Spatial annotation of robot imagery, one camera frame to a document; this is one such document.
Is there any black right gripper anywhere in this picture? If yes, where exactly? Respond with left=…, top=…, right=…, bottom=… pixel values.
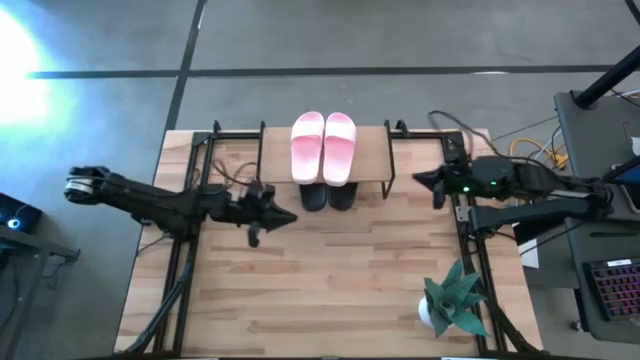
left=412, top=160, right=475, bottom=197

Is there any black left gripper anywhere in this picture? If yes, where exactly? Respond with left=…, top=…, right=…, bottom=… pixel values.
left=239, top=180, right=300, bottom=233

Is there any pink slide sandal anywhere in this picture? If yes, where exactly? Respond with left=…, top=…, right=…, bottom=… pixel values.
left=290, top=111, right=326, bottom=185
left=322, top=111, right=358, bottom=188

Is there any green leafy plant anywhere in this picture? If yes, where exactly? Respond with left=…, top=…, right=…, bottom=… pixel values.
left=423, top=258, right=492, bottom=339

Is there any white paper sheet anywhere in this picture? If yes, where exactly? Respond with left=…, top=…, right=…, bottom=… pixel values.
left=513, top=237, right=541, bottom=270

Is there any white plant pot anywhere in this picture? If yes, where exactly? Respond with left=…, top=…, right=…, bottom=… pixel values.
left=417, top=295, right=442, bottom=330

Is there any grey desk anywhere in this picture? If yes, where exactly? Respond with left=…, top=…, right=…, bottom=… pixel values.
left=552, top=89, right=640, bottom=346

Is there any laptop with blue screen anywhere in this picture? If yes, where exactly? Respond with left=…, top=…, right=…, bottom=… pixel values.
left=601, top=155, right=640, bottom=212

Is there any black pole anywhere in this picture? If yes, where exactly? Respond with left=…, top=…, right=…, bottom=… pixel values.
left=572, top=44, right=640, bottom=110

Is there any backlit keyboard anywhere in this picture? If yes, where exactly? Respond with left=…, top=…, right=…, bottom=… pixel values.
left=582, top=257, right=640, bottom=322

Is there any grey side table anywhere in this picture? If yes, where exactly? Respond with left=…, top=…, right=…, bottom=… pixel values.
left=0, top=224, right=82, bottom=360

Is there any black device with blue light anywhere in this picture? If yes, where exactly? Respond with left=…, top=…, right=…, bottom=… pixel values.
left=0, top=191, right=45, bottom=235

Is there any black cable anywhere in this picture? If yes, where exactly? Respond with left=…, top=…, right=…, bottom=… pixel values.
left=428, top=109, right=504, bottom=159

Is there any wooden shelf with black frame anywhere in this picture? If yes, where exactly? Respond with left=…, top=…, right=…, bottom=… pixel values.
left=255, top=119, right=398, bottom=201

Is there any brown cable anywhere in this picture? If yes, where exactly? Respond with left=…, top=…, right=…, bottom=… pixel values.
left=210, top=158, right=252, bottom=188

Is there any black metal table frame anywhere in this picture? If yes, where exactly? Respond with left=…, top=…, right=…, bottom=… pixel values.
left=114, top=119, right=551, bottom=360

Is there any yellow cable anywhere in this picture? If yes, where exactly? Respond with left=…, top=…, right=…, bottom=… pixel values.
left=508, top=136, right=570, bottom=170

